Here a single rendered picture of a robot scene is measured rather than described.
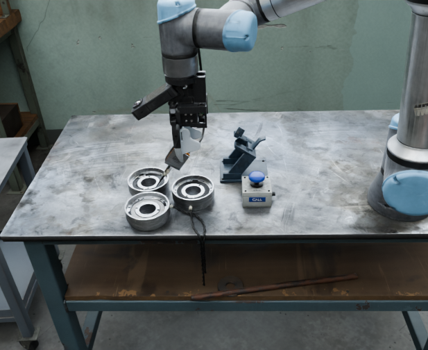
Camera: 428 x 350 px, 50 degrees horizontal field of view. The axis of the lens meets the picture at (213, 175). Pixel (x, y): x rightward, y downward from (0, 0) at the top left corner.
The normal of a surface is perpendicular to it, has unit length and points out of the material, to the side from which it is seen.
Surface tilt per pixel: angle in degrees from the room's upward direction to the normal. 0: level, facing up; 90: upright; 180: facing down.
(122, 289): 0
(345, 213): 0
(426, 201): 98
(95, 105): 90
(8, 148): 0
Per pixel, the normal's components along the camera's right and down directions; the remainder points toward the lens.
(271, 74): -0.03, 0.58
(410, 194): -0.32, 0.65
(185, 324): -0.04, -0.82
